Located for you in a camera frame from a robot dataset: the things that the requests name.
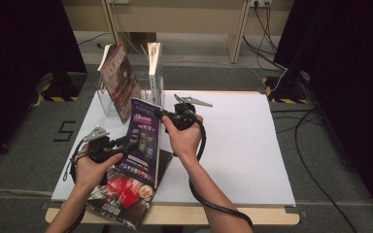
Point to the person's right hand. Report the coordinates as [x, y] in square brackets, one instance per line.
[186, 142]

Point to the brown cardboard box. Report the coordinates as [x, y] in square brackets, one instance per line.
[139, 37]

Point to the purple magazine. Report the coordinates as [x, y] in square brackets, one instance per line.
[142, 142]

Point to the black curtain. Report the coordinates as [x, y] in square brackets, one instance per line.
[353, 81]
[19, 64]

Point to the clear acrylic magazine rack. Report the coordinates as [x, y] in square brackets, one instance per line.
[107, 100]

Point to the white magazine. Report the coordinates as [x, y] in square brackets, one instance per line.
[155, 64]

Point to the grey corner bracket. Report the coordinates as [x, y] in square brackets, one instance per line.
[291, 209]
[53, 205]

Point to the person's left hand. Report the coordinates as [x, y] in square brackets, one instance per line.
[90, 174]

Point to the black magazine with red print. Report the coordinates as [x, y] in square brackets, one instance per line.
[126, 197]

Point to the white wall socket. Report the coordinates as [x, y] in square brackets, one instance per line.
[262, 3]

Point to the beige wooden desk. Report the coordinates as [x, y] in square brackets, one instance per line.
[181, 19]

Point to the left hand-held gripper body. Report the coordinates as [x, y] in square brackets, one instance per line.
[102, 149]

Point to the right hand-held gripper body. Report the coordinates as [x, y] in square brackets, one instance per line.
[183, 118]

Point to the black stand base hazard tape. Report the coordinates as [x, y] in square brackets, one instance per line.
[288, 87]
[68, 85]

